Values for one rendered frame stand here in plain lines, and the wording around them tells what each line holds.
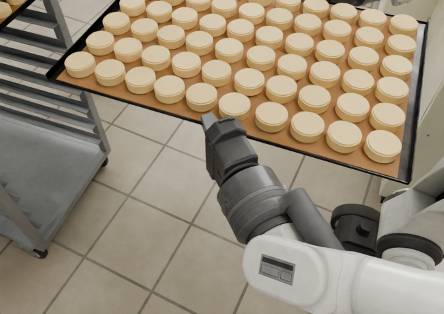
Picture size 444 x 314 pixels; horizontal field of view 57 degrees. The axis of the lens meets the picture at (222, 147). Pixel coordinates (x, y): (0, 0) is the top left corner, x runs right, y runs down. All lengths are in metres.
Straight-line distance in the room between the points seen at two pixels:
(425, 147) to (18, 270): 1.51
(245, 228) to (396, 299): 0.19
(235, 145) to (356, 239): 0.97
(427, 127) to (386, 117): 0.77
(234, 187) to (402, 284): 0.22
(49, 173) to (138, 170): 0.36
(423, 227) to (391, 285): 0.56
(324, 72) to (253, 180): 0.27
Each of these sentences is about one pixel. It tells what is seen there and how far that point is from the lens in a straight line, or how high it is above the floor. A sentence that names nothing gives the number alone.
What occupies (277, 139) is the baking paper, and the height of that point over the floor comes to 1.00.
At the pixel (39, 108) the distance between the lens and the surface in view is 1.75.
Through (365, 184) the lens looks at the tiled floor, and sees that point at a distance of 1.86.
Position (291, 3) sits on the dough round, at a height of 1.02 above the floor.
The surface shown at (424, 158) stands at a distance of 1.54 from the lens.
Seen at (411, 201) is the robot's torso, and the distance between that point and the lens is 1.02.
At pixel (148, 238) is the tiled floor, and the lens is 1.67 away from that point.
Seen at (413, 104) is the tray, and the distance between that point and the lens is 0.74.
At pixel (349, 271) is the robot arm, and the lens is 0.45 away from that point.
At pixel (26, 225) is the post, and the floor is 0.30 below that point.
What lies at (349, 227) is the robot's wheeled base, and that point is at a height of 0.21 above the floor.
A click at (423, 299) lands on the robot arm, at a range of 0.43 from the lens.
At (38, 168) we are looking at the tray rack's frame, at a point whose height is 0.15.
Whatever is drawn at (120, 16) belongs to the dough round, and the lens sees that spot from 0.84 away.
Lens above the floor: 1.48
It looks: 52 degrees down
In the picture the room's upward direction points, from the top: straight up
